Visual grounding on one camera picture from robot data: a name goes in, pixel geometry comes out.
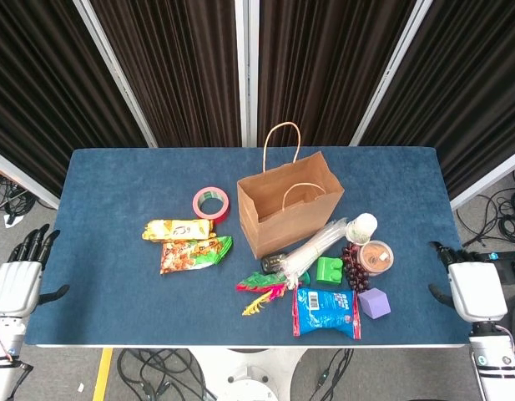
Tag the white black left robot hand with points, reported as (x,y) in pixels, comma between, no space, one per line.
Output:
(15,288)

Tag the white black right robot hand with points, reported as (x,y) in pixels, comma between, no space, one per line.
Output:
(476,288)

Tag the purple foam cube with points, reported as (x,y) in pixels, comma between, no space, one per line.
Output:
(375,304)

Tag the clear tub with brown filling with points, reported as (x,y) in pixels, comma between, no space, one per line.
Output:
(376,257)

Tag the dark purple grape bunch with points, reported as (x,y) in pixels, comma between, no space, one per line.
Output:
(356,273)

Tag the green toy building block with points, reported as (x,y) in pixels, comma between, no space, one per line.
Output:
(329,273)

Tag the blue snack bag red edges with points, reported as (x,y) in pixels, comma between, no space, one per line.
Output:
(326,313)

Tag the bundle of clear straws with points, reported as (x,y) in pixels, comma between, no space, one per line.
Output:
(311,250)

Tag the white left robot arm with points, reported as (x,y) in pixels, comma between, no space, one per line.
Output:
(4,376)

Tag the green orange snack packet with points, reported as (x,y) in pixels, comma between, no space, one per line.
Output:
(190,255)

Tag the white paper scrap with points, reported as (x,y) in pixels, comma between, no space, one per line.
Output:
(13,221)

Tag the blue table cloth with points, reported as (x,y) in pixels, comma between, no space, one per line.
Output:
(136,301)

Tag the yellow floor tape strip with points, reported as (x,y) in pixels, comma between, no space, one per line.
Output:
(102,376)

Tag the floral paper cup stack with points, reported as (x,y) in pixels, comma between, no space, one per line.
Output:
(362,225)

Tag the golden snack packet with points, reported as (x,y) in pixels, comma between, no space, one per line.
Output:
(178,229)

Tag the dark pleated partition panel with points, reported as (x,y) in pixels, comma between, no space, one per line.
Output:
(470,83)
(324,62)
(40,83)
(178,62)

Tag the colourful feather shuttlecock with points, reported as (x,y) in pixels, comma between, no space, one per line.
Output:
(261,282)

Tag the red tape roll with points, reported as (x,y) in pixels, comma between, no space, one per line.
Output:
(223,215)

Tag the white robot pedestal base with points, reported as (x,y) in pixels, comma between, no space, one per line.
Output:
(248,372)

